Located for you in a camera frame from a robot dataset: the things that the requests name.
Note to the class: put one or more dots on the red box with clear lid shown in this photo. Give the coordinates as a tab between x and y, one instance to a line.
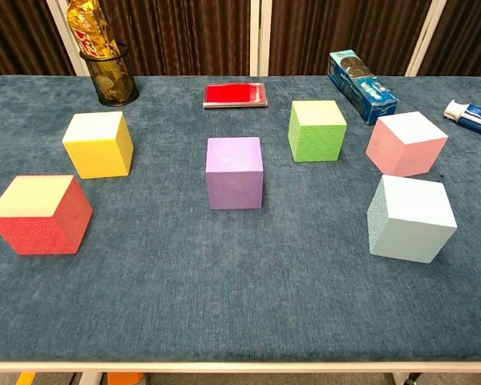
232	95

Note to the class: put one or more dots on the blue cookie box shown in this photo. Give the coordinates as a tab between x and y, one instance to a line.
360	88

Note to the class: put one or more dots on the white partition frame post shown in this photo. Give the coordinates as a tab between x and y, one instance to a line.
424	36
260	36
56	12

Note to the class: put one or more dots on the orange plastic object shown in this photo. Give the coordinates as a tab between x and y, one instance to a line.
124	379

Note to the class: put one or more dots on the gold foil snack bag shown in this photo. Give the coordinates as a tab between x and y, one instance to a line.
88	24

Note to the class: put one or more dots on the red foam cube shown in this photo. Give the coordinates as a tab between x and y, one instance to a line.
40	232

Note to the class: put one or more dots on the yellow foam cube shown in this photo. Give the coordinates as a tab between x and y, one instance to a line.
100	156

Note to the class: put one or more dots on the white blue toothpaste tube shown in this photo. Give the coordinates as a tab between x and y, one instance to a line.
477	116

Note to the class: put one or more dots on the light blue foam cube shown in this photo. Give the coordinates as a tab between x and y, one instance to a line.
413	236

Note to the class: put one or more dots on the black mesh pen holder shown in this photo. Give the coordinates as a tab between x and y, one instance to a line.
116	88

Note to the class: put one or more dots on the green foam cube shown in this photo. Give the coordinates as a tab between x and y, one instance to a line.
316	140

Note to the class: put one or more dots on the brown pleated curtain panel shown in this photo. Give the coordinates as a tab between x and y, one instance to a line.
465	36
16	36
336	28
176	36

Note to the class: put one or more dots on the white table frame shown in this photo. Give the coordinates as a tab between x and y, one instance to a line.
240	368

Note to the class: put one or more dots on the pink foam cube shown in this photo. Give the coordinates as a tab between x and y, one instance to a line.
389	148

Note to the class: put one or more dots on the purple foam cube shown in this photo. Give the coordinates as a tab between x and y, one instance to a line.
234	188

